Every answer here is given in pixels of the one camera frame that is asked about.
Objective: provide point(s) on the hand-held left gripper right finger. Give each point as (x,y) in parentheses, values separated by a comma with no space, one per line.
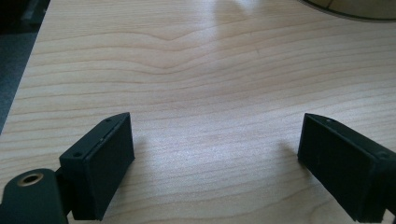
(342,168)

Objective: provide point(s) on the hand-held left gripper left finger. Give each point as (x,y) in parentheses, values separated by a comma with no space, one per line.
(96,174)

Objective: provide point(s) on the round beige dark-rimmed object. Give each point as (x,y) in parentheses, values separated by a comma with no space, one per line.
(358,7)

